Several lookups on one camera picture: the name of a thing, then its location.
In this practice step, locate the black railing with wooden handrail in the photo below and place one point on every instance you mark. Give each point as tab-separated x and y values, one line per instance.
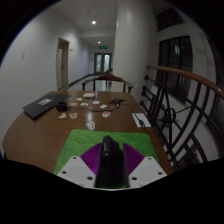
186	110

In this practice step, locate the small black round cup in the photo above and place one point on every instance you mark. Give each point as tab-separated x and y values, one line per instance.
61	106

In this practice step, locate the black closed laptop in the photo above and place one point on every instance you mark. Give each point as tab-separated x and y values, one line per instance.
45	104

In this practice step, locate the green exit sign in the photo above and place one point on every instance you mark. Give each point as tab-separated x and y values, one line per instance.
103	47

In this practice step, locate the glass double door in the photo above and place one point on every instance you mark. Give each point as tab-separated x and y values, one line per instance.
102	63

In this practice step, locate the black computer mouse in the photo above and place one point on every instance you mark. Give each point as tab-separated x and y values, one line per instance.
111	163

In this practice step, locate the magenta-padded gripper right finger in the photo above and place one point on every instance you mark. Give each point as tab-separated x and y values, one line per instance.
146	170

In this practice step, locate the dark framed window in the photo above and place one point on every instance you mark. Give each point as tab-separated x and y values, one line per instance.
175	66

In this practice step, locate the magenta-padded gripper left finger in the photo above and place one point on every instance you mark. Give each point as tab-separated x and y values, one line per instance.
76	169

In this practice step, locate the small beige box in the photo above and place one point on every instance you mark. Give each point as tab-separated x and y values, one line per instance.
89	95

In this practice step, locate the beige side door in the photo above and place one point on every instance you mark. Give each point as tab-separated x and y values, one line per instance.
62	64

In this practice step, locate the round ceiling light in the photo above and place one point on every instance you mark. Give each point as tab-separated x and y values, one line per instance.
99	42
93	22

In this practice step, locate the brown wooden chair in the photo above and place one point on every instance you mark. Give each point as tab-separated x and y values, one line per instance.
106	77

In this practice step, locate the green mouse pad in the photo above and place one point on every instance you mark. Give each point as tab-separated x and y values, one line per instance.
83	141

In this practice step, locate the beige cutout sticker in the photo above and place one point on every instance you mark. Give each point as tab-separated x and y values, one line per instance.
73	115
62	115

